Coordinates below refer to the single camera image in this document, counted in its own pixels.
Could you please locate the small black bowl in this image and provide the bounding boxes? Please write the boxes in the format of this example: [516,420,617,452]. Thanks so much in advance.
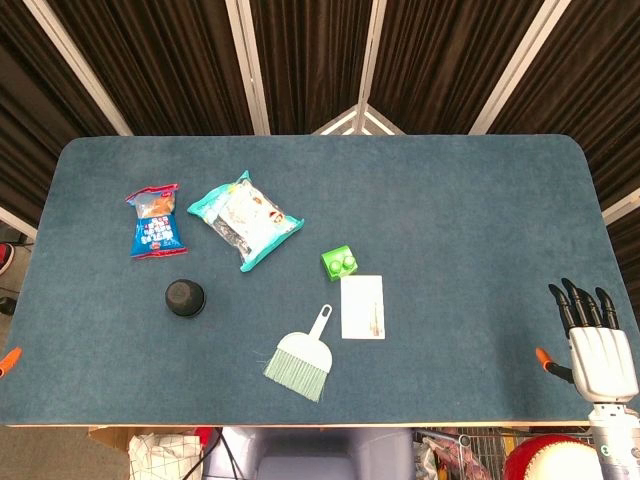
[164,278,207,320]

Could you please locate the teal white snack bag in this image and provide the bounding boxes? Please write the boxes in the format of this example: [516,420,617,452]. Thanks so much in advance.
[186,170,306,274]

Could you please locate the white checked cloth bag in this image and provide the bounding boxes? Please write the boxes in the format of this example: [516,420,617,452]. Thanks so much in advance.
[128,432,204,480]

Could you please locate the white partition frame post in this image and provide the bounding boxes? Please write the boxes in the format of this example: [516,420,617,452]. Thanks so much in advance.
[22,0,134,137]
[468,0,560,136]
[224,0,272,136]
[355,0,389,136]

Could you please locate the brown cardboard box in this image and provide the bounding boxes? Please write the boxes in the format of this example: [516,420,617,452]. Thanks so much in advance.
[88,425,146,456]

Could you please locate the green toy brick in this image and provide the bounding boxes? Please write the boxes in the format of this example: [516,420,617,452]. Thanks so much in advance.
[320,243,361,283]

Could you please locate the blue felt table cover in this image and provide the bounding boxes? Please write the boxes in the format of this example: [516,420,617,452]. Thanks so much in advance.
[0,133,640,427]

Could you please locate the white printed card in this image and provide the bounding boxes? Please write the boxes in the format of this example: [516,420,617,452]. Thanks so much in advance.
[340,274,387,341]

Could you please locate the mint green hand brush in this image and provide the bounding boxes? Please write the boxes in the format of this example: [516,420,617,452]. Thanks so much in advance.
[262,303,334,402]

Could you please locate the dark brown pleated curtain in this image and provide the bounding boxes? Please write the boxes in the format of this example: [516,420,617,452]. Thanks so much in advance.
[0,0,640,266]

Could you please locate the blue red snack bag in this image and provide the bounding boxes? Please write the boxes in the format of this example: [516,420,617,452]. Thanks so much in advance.
[124,182,189,260]

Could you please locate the grey blue robot torso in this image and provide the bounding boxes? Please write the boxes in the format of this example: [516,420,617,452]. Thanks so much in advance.
[219,426,416,480]

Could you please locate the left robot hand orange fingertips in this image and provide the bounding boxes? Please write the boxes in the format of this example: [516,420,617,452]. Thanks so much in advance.
[0,346,24,380]

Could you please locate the metal wire basket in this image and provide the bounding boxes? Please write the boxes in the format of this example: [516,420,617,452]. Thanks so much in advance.
[414,427,591,480]

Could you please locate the right robot hand orange thumb tip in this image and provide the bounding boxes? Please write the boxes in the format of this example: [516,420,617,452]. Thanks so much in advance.
[535,277,640,404]

